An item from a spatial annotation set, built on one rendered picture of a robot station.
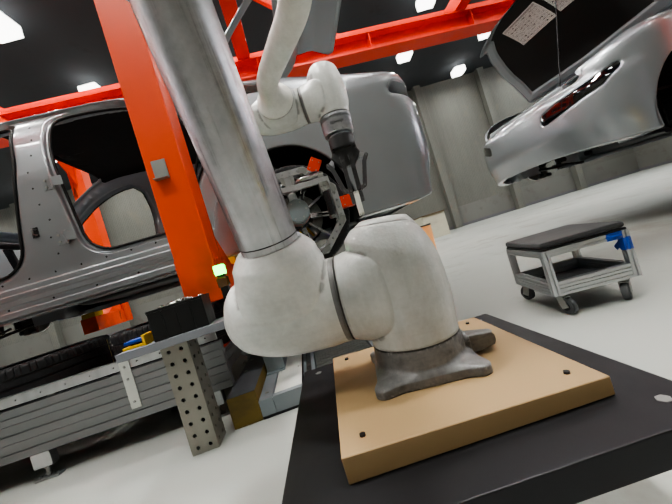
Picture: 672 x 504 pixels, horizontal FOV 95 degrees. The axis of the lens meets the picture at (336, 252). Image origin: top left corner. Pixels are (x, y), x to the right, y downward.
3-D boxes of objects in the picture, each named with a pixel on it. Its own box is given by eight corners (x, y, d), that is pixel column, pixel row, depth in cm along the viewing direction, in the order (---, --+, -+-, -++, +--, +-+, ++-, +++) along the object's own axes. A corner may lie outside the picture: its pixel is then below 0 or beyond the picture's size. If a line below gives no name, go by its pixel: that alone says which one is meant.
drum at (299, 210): (312, 223, 190) (305, 202, 190) (313, 219, 169) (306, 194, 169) (290, 230, 189) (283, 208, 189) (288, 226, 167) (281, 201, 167)
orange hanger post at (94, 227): (134, 318, 402) (79, 138, 402) (126, 321, 382) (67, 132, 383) (120, 323, 400) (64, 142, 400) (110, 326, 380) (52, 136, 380)
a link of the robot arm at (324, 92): (353, 118, 95) (312, 132, 96) (339, 69, 95) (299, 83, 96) (350, 103, 84) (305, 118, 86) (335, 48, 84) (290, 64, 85)
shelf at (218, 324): (244, 317, 131) (242, 310, 131) (235, 325, 115) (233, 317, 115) (141, 350, 127) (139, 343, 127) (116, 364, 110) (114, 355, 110)
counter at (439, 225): (427, 237, 1339) (421, 218, 1339) (451, 233, 1082) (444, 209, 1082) (409, 243, 1336) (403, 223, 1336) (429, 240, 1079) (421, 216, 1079)
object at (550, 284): (520, 299, 176) (502, 242, 176) (587, 282, 170) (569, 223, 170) (563, 318, 134) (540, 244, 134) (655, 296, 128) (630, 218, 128)
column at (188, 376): (226, 432, 126) (195, 334, 126) (219, 446, 116) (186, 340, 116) (201, 441, 125) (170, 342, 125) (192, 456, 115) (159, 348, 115)
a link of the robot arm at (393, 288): (475, 337, 46) (435, 196, 46) (357, 365, 48) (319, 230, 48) (448, 312, 62) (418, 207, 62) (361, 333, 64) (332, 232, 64)
